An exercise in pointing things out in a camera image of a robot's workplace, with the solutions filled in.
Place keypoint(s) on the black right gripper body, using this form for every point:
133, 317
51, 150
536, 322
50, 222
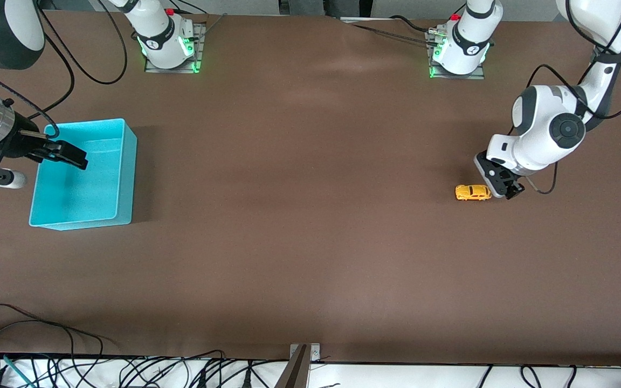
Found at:
19, 144

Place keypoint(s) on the yellow beetle toy car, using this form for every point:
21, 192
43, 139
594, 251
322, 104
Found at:
473, 192

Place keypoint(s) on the teal plastic bin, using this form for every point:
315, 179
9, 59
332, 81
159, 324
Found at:
89, 188

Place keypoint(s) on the grey metal pole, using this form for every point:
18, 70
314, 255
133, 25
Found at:
294, 374

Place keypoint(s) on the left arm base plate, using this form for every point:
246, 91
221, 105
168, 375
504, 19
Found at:
480, 74

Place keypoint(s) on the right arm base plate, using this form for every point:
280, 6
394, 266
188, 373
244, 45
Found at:
198, 51

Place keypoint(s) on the small metal bracket plate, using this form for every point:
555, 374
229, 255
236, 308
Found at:
315, 353

